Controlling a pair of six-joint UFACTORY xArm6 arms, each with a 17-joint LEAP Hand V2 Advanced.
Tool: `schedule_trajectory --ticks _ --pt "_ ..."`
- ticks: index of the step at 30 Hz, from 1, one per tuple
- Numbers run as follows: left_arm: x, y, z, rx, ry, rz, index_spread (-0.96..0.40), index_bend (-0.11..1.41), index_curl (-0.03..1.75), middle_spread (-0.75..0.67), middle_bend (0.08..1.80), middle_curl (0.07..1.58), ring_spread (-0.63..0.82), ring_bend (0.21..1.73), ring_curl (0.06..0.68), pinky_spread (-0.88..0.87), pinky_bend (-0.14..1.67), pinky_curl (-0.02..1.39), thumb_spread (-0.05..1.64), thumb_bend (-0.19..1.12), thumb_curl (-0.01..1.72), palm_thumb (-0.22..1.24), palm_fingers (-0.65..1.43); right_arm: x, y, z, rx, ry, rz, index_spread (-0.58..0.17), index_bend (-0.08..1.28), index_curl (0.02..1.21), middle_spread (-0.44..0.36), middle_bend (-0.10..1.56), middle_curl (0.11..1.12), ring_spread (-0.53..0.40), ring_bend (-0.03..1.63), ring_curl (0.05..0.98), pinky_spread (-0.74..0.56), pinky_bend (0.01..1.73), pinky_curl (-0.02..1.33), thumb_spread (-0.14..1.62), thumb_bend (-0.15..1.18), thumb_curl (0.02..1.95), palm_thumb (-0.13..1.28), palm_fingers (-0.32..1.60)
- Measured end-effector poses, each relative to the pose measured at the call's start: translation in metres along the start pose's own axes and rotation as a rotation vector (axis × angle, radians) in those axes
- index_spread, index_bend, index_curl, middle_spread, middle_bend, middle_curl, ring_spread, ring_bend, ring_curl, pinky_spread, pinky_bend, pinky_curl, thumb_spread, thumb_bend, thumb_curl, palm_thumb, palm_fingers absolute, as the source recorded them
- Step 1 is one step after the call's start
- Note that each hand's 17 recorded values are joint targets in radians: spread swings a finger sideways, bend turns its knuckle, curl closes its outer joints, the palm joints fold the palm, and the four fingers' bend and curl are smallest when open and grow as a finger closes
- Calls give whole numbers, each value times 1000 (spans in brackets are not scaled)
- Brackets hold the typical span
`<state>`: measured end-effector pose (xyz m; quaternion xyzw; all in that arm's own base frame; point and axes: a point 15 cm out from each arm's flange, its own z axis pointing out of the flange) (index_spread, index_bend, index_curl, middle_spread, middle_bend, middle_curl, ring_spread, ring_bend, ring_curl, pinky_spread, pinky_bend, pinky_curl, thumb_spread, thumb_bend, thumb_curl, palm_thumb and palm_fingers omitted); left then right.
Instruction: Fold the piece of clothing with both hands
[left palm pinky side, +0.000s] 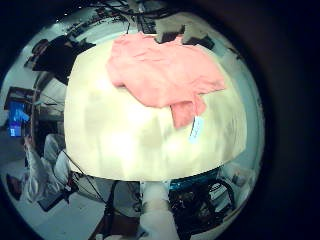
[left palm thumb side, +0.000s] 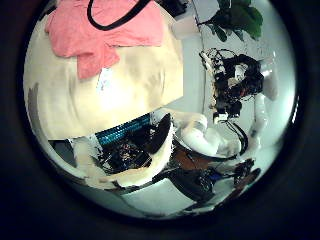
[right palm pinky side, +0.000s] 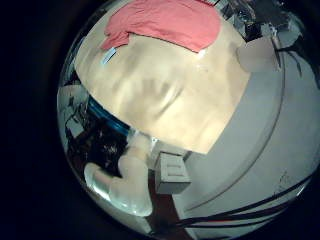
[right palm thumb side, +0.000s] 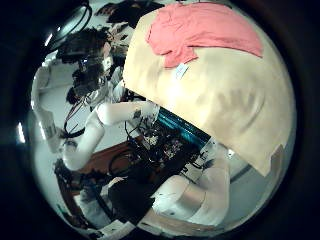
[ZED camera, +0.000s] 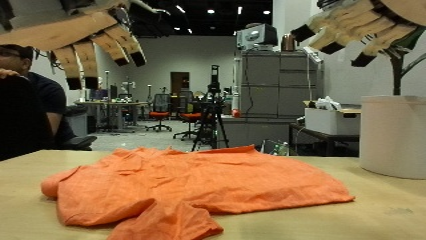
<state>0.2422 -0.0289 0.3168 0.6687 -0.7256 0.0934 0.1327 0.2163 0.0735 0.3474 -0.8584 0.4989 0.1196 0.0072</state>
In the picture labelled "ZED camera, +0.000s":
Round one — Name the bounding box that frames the black chair armrest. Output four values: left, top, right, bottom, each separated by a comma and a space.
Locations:
61, 134, 99, 151

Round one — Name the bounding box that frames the white cardboard box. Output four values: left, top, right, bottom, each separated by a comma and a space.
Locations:
304, 107, 362, 136

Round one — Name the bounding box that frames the grey box device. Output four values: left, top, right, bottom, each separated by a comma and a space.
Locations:
236, 23, 280, 52

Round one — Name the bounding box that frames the green bottle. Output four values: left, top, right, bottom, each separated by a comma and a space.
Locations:
270, 141, 290, 157

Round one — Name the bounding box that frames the white crumpled bag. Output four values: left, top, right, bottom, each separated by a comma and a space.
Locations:
314, 95, 343, 111

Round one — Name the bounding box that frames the orange shirt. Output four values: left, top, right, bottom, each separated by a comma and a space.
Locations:
40, 144, 357, 240

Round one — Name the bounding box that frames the copper kettle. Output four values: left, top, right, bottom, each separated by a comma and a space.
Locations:
280, 33, 298, 53

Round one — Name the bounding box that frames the black side table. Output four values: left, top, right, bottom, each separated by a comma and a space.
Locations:
289, 122, 361, 158

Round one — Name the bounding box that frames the brown door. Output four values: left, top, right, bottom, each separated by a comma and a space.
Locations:
170, 71, 190, 96

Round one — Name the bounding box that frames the grey waste bin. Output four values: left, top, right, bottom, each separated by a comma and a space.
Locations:
65, 105, 89, 138

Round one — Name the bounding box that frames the grey filing cabinet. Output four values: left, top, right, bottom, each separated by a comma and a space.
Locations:
234, 49, 325, 119

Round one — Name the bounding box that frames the white power strip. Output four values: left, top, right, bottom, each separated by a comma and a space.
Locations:
302, 46, 324, 64

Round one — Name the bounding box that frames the long office desk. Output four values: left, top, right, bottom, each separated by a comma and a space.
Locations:
73, 100, 150, 133

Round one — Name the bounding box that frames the orange office chair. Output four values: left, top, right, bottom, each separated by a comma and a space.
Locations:
145, 93, 173, 133
172, 91, 204, 141

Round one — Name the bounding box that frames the green potted plant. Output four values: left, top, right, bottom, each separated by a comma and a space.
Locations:
383, 26, 426, 97

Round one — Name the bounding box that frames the person in dark shirt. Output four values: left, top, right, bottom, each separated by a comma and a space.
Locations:
0, 43, 77, 148

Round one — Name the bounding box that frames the black tripod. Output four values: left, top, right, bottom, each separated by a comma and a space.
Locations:
190, 64, 230, 153

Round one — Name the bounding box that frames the white plant pot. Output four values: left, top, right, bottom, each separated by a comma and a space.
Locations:
358, 95, 426, 180

